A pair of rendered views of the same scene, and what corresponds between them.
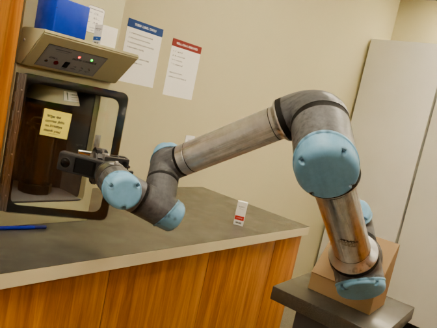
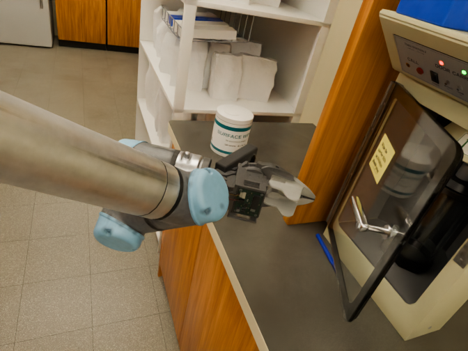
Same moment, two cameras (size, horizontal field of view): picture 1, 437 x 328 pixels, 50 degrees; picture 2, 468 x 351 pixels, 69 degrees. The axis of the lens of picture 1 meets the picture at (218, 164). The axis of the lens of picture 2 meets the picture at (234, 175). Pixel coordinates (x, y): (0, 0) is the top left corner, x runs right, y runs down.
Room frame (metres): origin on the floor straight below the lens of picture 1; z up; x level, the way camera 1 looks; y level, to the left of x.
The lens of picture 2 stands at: (1.32, -0.20, 1.54)
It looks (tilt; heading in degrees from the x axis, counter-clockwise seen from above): 33 degrees down; 113
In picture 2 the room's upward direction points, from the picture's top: 14 degrees clockwise
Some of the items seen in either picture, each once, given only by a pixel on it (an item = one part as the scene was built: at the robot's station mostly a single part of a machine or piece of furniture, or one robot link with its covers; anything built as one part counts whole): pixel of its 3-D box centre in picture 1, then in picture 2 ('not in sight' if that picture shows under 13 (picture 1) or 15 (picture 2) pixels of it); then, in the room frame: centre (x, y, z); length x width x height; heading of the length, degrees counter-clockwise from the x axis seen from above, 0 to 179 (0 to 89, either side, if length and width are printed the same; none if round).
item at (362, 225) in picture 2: (93, 153); (368, 215); (1.35, 0.37, 1.20); 0.10 x 0.05 x 0.03; 114
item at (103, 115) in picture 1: (66, 151); (372, 199); (1.35, 0.44, 1.19); 0.30 x 0.01 x 0.40; 114
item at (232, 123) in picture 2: not in sight; (231, 130); (0.84, 0.79, 1.01); 0.13 x 0.13 x 0.15
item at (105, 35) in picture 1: (105, 36); not in sight; (1.43, 0.41, 1.54); 0.05 x 0.05 x 0.06; 43
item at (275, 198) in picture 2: not in sight; (287, 205); (1.22, 0.30, 1.18); 0.09 x 0.06 x 0.03; 25
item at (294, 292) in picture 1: (344, 302); not in sight; (1.33, -0.45, 0.92); 0.32 x 0.32 x 0.04; 54
